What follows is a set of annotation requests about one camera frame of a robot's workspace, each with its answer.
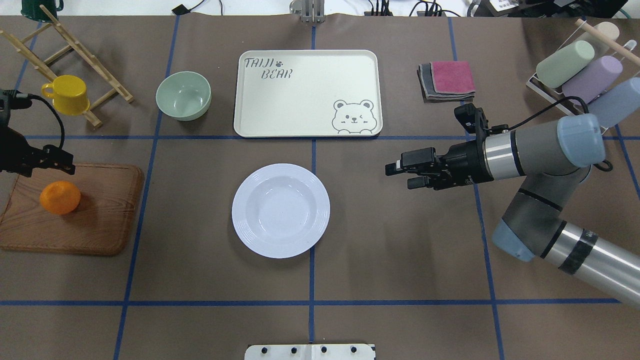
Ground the dark green mug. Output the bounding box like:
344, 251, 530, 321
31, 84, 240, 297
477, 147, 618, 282
20, 0, 65, 23

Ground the orange fruit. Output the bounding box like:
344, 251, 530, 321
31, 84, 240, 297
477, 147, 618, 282
39, 180, 82, 215

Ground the cream bear tray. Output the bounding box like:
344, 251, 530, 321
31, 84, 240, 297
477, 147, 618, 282
233, 49, 383, 138

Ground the grey folded cloth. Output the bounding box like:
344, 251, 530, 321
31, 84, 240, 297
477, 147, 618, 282
418, 62, 476, 101

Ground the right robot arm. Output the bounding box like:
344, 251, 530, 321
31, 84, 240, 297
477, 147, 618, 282
385, 108, 639, 308

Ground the beige tumbler cup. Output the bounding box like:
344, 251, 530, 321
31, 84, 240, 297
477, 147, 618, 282
594, 22, 620, 42

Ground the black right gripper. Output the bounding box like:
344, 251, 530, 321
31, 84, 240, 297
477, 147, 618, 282
385, 140, 493, 191

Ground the pink folded cloth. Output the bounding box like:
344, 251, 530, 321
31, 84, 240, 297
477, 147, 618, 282
430, 61, 476, 95

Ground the purple tumbler cup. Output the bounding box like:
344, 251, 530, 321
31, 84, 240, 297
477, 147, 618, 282
562, 55, 623, 104

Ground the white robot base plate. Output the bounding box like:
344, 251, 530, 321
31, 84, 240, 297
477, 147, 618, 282
244, 343, 377, 360

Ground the wooden cutting board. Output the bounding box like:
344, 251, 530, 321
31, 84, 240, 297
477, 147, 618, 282
0, 162, 144, 256

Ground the white wire cup rack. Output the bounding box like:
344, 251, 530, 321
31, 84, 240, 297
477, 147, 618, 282
526, 18, 639, 132

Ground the blue tumbler cup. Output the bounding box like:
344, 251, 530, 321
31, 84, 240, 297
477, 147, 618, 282
589, 77, 640, 128

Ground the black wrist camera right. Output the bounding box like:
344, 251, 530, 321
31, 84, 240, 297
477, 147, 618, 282
454, 103, 509, 142

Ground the grey metal camera mount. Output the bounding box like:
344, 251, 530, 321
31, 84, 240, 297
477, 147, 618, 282
289, 0, 326, 25

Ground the yellow mug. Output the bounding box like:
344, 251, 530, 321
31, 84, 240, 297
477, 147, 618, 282
41, 74, 90, 116

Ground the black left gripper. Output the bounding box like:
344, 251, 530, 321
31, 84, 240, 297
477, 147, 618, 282
0, 127, 76, 177

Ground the green tumbler cup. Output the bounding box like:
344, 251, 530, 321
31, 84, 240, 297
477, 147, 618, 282
535, 40, 595, 88

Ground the white round plate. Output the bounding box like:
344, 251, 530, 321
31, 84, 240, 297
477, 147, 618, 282
231, 163, 330, 259

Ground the wooden drying rack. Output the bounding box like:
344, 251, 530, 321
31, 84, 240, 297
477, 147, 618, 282
0, 13, 134, 129

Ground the green ceramic bowl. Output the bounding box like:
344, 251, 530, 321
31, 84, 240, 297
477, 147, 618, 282
155, 71, 212, 122

